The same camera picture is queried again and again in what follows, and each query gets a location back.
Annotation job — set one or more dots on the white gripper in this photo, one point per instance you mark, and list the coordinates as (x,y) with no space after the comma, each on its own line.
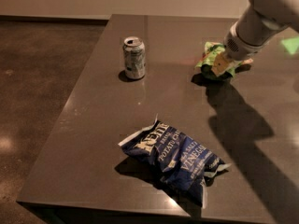
(239,48)

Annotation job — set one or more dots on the green rice chip bag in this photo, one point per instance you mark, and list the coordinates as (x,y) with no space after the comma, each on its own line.
(212,49)

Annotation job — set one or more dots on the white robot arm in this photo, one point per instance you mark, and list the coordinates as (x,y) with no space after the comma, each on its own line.
(261,20)

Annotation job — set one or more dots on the blue potato chip bag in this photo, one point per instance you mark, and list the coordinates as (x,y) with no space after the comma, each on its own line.
(184,164)

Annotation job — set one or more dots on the silver green soda can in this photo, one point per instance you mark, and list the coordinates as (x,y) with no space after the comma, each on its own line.
(134,57)

